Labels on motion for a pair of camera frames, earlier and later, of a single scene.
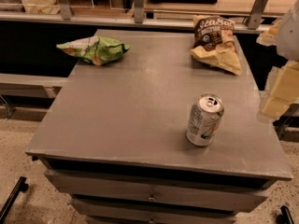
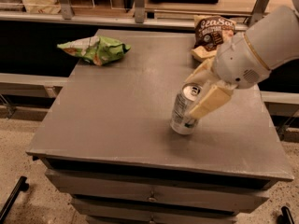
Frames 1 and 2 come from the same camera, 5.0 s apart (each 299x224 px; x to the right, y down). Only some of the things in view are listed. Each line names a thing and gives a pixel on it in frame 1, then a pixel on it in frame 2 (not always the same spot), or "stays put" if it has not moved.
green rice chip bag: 95,49 stays put
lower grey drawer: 153,212 stays put
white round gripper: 290,35 → 239,61
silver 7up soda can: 205,119 → 181,120
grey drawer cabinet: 115,138 stays put
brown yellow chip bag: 215,43 stays put
